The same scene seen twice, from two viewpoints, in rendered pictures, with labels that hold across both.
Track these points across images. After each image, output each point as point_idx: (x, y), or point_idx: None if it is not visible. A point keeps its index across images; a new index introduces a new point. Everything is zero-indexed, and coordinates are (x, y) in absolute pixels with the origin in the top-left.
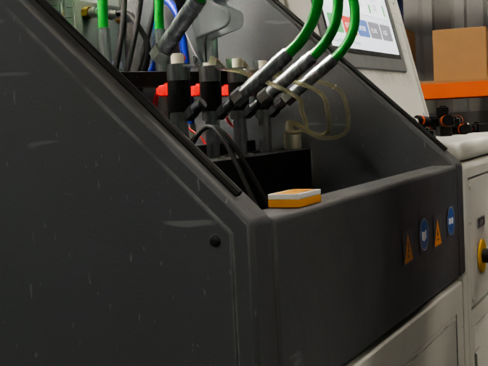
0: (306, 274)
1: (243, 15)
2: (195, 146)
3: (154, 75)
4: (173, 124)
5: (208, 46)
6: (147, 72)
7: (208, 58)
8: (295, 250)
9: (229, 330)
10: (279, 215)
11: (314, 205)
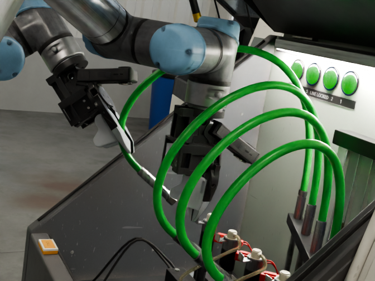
0: (32, 269)
1: (178, 197)
2: (56, 204)
3: (303, 250)
4: (71, 198)
5: (194, 212)
6: (302, 246)
7: (193, 219)
8: (32, 254)
9: None
10: (33, 236)
11: (40, 251)
